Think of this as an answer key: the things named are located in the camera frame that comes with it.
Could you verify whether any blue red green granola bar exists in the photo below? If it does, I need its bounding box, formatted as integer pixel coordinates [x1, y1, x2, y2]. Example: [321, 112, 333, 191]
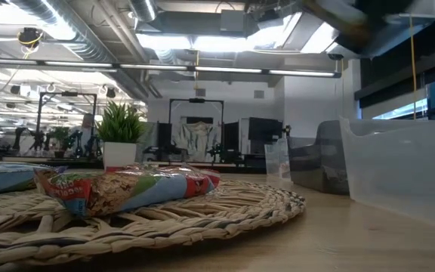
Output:
[34, 165, 222, 220]

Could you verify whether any long white light bar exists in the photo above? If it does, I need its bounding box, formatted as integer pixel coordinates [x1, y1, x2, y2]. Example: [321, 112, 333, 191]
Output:
[0, 56, 342, 79]

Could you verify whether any dark grey plastic bin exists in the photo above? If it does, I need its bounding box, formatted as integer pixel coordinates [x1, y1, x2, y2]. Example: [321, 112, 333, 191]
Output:
[287, 119, 351, 196]

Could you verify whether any small background potted plant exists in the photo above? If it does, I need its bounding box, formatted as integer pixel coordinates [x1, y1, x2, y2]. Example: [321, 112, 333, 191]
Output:
[49, 126, 71, 159]

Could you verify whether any black robot station frame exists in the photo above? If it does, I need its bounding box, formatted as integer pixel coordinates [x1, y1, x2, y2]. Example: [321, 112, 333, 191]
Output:
[35, 91, 98, 159]
[168, 97, 225, 164]

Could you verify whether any black computer monitor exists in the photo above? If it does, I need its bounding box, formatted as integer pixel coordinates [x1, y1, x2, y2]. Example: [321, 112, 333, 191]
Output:
[156, 121, 174, 153]
[247, 116, 284, 143]
[224, 120, 241, 153]

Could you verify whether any black ceiling cable reel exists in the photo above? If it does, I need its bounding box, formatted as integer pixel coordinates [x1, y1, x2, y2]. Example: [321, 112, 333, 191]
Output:
[16, 26, 45, 49]

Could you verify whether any round woven wicker placemat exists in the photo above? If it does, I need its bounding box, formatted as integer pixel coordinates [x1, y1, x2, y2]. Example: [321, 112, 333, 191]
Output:
[0, 177, 307, 271]

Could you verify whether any white crumpled cloth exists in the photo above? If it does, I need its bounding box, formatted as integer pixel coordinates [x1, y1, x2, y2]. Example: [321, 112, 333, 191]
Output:
[174, 119, 221, 153]

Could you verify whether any yellow hanging power cable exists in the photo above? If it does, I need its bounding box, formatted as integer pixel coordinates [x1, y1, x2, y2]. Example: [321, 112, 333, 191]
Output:
[408, 14, 418, 122]

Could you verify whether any clear plastic bin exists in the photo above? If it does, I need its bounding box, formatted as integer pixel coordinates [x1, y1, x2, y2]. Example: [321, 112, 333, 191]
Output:
[264, 138, 293, 183]
[338, 116, 435, 233]

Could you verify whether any black aluminium table frame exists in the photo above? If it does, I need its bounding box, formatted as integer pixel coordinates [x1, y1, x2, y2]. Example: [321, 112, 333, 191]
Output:
[0, 154, 268, 175]

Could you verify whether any green plant in white pot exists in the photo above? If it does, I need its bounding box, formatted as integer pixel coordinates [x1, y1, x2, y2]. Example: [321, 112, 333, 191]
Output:
[95, 100, 147, 170]

